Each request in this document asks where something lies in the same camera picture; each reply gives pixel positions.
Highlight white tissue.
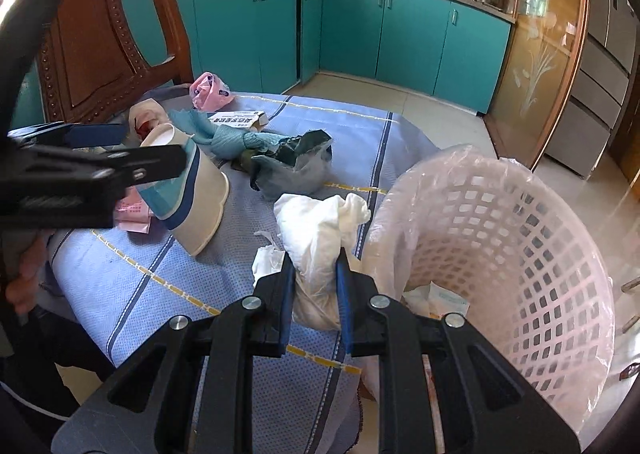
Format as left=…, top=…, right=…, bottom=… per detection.
left=251, top=231, right=286, bottom=285
left=274, top=193, right=372, bottom=330

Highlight pink plastic bag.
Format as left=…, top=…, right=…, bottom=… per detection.
left=189, top=72, right=235, bottom=112

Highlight blue cloth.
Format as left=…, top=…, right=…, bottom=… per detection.
left=167, top=108, right=301, bottom=160

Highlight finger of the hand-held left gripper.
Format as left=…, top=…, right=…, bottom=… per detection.
left=10, top=121, right=128, bottom=150
left=30, top=144, right=187, bottom=185

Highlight white blue striped paper cup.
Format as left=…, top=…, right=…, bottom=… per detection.
left=135, top=123, right=231, bottom=256

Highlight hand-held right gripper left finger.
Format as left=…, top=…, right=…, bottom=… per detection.
left=52, top=254, right=298, bottom=454

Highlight pink paper packet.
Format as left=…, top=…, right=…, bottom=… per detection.
left=114, top=187, right=153, bottom=235

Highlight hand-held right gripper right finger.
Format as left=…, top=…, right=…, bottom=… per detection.
left=335, top=247, right=583, bottom=454

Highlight white printed card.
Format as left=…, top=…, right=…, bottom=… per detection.
left=206, top=110, right=268, bottom=130

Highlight white paper wrapper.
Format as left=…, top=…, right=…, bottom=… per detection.
left=402, top=283, right=471, bottom=320

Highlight person's dark blue clothing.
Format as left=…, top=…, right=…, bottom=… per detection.
left=0, top=309, right=116, bottom=454

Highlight dark green crumpled bag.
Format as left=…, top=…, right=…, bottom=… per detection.
left=235, top=129, right=335, bottom=202

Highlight blue checked tablecloth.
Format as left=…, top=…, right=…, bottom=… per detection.
left=47, top=92, right=441, bottom=454

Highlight grey refrigerator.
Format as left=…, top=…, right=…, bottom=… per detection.
left=545, top=0, right=638, bottom=180

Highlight teal kitchen cabinets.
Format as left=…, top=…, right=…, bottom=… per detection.
left=117, top=0, right=516, bottom=115

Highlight carved wooden chair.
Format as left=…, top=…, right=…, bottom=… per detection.
left=20, top=0, right=193, bottom=135

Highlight etched glass sliding door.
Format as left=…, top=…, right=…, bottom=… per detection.
left=482, top=0, right=591, bottom=170

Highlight person's left hand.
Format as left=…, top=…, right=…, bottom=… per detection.
left=5, top=234, right=48, bottom=317

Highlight translucent bag with red scrap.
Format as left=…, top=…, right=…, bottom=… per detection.
left=129, top=102, right=173, bottom=140

